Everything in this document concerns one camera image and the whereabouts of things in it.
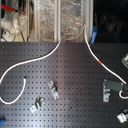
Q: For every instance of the red tool top left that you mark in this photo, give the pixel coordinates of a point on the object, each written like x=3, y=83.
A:
x=21, y=8

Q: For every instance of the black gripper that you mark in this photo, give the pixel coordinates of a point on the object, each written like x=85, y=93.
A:
x=116, y=86

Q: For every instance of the black perforated pegboard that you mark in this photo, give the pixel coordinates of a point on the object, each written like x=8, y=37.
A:
x=78, y=73

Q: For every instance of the blue object bottom left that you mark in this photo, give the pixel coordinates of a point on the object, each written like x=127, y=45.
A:
x=2, y=120

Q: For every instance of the upper grey cable clip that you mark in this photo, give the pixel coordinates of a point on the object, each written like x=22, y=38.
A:
x=53, y=90

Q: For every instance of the blue plastic clamp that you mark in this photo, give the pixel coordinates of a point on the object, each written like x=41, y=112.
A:
x=94, y=34

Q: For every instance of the silver connector right edge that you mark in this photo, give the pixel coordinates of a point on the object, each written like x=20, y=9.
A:
x=125, y=60

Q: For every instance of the right grey cable clip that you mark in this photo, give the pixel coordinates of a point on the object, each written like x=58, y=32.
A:
x=106, y=92

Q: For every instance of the white blue connector bottom right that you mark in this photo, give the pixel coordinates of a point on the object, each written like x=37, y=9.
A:
x=123, y=117

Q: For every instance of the lower left grey cable clip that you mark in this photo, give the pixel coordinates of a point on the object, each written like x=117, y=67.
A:
x=37, y=105

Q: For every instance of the clear bubble wrap sheet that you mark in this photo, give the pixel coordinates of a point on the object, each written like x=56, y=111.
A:
x=56, y=19

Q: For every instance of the grey cable clip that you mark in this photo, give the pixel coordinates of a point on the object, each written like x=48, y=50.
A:
x=37, y=105
x=106, y=92
x=53, y=90

